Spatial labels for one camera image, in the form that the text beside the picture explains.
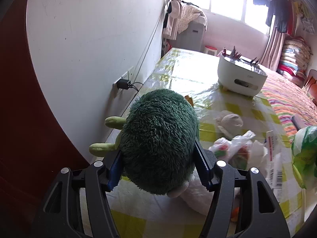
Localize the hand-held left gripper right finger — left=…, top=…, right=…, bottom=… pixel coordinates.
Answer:
left=194, top=140, right=291, bottom=238

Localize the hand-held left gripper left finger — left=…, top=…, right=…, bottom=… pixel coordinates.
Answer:
left=30, top=151, right=124, bottom=238

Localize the clear plastic bag with scraps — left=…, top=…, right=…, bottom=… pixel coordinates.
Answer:
left=209, top=130, right=257, bottom=170

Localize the green plush toy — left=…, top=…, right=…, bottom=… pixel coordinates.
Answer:
left=89, top=89, right=200, bottom=199

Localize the orange fruit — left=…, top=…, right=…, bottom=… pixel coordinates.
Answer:
left=231, top=206, right=240, bottom=223

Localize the white plastic sheet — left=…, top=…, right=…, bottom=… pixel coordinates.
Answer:
left=180, top=172, right=218, bottom=215

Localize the beige knitted cloth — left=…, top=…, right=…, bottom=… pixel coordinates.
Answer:
left=215, top=110, right=243, bottom=138

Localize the white crumpled tissue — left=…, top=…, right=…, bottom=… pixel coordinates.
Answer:
left=248, top=140, right=269, bottom=176

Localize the white printed shipping label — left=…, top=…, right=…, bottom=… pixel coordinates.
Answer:
left=264, top=130, right=284, bottom=199

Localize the black charger plug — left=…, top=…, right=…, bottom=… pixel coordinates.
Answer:
left=117, top=79, right=133, bottom=90

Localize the yellow checked tablecloth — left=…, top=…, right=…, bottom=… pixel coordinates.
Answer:
left=82, top=48, right=307, bottom=238

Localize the white desktop bin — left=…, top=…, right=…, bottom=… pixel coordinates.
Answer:
left=217, top=55, right=268, bottom=97

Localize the dark red wooden door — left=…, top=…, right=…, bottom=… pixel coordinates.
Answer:
left=0, top=0, right=92, bottom=238

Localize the green plastic bag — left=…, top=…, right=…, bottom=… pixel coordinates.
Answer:
left=291, top=126, right=317, bottom=189

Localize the striped bedsheet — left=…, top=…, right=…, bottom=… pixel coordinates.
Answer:
left=258, top=68, right=317, bottom=143

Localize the flat grey device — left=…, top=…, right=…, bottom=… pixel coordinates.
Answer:
left=292, top=115, right=310, bottom=131

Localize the bundle of reddish wrappers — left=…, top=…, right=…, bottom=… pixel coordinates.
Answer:
left=222, top=46, right=260, bottom=67

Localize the red plastic stool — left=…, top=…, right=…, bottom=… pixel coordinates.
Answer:
left=203, top=45, right=218, bottom=56

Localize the grey cabinet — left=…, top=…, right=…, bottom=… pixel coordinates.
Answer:
left=177, top=21, right=206, bottom=53

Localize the pink curtain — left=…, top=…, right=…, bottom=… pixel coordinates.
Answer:
left=259, top=27, right=285, bottom=71

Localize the wooden headboard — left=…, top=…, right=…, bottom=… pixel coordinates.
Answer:
left=303, top=69, right=317, bottom=105

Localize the stack of folded blankets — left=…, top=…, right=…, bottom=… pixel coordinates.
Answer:
left=277, top=37, right=313, bottom=86

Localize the beige hanging garment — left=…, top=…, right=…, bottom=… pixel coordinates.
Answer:
left=163, top=0, right=182, bottom=40

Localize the floral cloth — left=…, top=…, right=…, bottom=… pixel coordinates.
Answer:
left=177, top=1, right=208, bottom=34

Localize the window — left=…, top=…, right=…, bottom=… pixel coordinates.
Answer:
left=181, top=0, right=275, bottom=35

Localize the row of hanging clothes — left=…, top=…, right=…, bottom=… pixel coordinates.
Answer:
left=224, top=0, right=317, bottom=34

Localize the white wall socket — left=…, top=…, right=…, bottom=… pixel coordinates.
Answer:
left=113, top=66, right=134, bottom=97

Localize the thin wall cable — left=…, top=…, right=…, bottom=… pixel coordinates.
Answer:
left=134, top=0, right=169, bottom=82

